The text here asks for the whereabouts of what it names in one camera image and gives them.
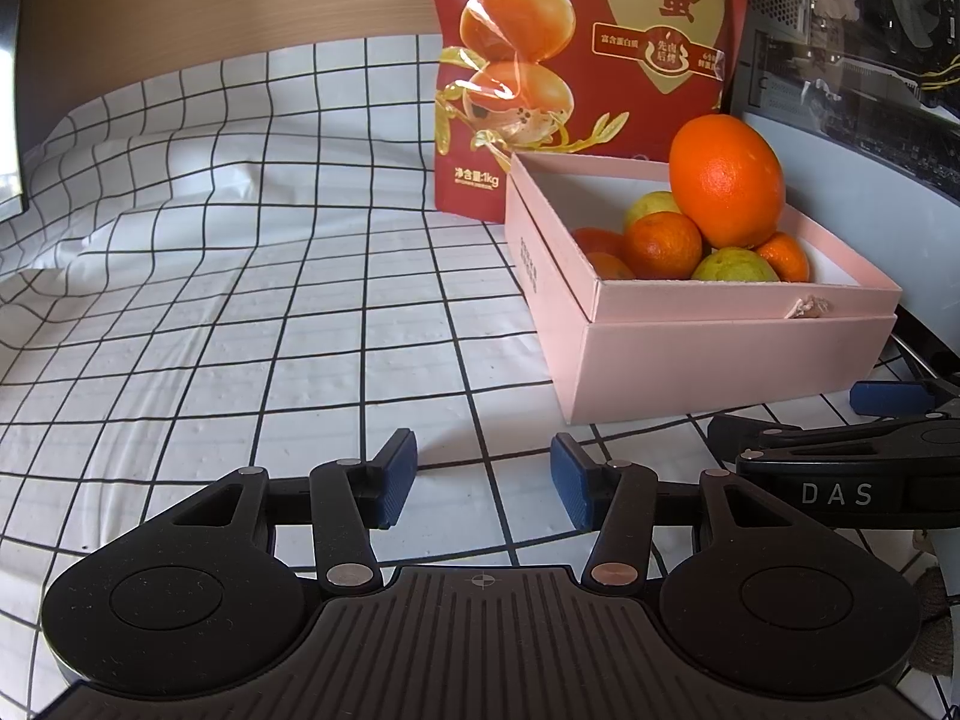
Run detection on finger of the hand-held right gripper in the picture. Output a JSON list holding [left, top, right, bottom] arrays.
[[709, 412, 960, 463], [850, 373, 960, 415]]

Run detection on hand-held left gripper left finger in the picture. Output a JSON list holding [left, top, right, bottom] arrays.
[[154, 427, 419, 592]]

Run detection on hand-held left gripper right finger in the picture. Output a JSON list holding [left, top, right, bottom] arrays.
[[550, 433, 818, 597]]

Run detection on pink cardboard box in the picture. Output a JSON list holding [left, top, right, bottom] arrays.
[[504, 151, 903, 426]]

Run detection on small orange mandarin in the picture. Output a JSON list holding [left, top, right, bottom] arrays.
[[571, 227, 627, 260], [754, 231, 812, 282], [621, 211, 704, 281], [585, 251, 637, 281]]

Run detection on yellow-green lemon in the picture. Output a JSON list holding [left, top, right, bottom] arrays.
[[624, 191, 682, 233], [690, 244, 781, 283]]

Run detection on large orange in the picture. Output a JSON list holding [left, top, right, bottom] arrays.
[[669, 115, 786, 250]]

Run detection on person's right forearm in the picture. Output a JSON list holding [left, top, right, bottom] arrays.
[[911, 566, 960, 680]]

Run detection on glass-sided computer case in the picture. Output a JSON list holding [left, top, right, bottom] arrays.
[[724, 0, 960, 368]]

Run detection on white black-grid tablecloth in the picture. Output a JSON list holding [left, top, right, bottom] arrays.
[[0, 34, 960, 720]]

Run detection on red snack bag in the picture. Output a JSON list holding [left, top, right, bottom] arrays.
[[431, 0, 753, 224]]

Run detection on dark monitor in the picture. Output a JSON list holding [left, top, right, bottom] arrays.
[[0, 0, 32, 220]]

